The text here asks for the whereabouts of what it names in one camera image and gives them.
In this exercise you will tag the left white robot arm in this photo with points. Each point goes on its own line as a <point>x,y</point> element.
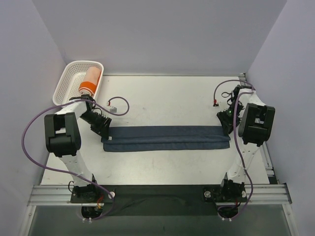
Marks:
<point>63,139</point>

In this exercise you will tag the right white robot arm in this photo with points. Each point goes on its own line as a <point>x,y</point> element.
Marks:
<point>250,122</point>

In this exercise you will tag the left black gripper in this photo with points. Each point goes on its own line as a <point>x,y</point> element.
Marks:
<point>104,126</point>

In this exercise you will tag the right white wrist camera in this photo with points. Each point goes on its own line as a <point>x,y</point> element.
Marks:
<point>216,102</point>

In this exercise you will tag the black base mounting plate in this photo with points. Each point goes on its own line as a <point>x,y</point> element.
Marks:
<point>161,200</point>

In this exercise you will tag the aluminium frame rail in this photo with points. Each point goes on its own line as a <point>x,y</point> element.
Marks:
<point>254,189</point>

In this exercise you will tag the white perforated plastic basket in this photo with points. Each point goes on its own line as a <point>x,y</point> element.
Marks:
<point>71,79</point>

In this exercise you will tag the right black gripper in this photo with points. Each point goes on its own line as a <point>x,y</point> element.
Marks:
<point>225,120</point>

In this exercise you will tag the rolled orange towel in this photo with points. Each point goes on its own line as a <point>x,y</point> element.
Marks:
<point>90,81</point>

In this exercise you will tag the dark blue towel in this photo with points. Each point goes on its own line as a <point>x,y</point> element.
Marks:
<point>155,138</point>

